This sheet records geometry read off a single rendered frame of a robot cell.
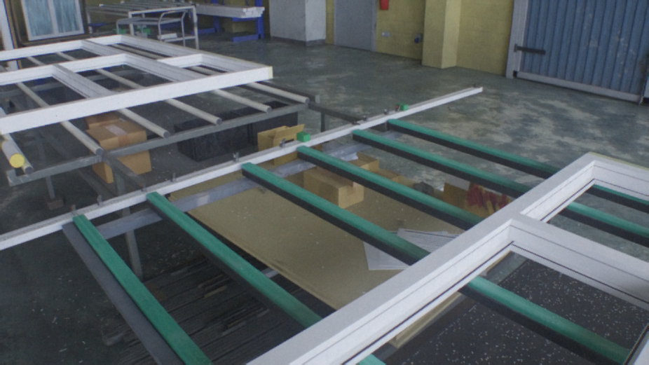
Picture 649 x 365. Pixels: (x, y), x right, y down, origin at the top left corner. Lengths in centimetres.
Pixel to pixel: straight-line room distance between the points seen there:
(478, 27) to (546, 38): 114
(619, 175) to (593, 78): 545
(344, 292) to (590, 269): 64
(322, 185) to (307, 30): 801
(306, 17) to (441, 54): 309
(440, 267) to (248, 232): 86
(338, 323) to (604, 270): 60
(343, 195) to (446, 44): 617
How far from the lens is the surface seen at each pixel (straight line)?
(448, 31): 779
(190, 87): 261
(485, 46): 782
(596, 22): 702
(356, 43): 947
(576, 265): 117
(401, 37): 875
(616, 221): 147
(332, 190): 178
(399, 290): 90
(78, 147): 279
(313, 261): 150
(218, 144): 236
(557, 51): 725
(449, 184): 183
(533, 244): 120
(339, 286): 140
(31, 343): 248
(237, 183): 158
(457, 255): 102
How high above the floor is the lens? 148
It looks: 25 degrees down
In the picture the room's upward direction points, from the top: straight up
